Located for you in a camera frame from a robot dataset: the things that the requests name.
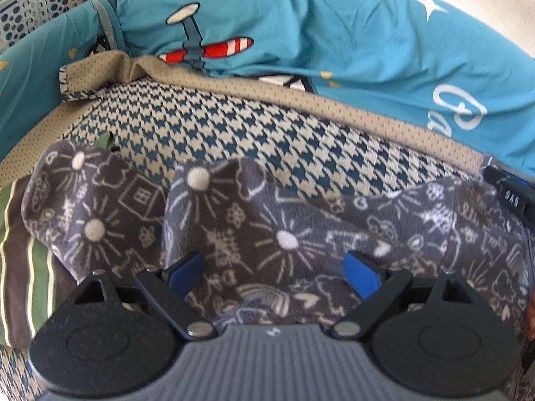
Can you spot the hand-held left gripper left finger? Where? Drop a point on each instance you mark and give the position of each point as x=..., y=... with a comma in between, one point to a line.
x=184, y=275

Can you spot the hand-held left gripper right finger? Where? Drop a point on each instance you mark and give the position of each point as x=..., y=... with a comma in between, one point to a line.
x=361, y=276

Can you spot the grey doodle print fleece garment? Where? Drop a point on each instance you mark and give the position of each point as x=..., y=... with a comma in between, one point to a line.
x=259, y=225

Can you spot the green brown striped folded garment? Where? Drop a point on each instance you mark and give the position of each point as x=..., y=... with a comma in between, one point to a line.
x=29, y=267

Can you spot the blue beige houndstooth seat cushion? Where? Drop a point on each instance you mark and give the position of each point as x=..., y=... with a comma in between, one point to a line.
x=234, y=125

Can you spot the blue airplane print sofa cover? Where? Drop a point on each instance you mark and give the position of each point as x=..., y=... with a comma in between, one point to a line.
x=326, y=29

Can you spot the white perforated laundry basket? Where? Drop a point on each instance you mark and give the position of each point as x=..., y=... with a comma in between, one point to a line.
x=41, y=4

